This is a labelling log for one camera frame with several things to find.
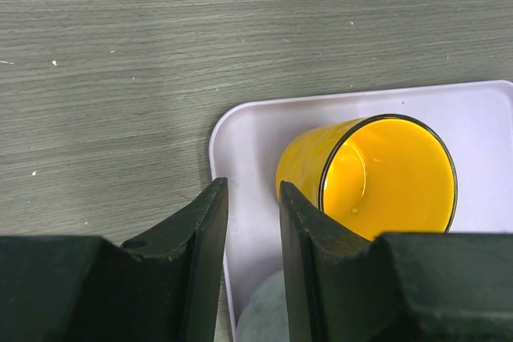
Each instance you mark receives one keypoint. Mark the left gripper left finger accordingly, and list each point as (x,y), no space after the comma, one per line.
(161,285)

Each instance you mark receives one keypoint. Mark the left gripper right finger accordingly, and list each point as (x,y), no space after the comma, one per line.
(398,287)

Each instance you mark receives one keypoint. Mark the yellow glass mug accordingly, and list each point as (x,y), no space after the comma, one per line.
(382,173)

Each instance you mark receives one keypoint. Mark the lavender plastic tray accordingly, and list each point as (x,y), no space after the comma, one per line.
(473,119)

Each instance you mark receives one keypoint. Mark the grey-green ceramic mug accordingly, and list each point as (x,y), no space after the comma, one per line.
(265,318)

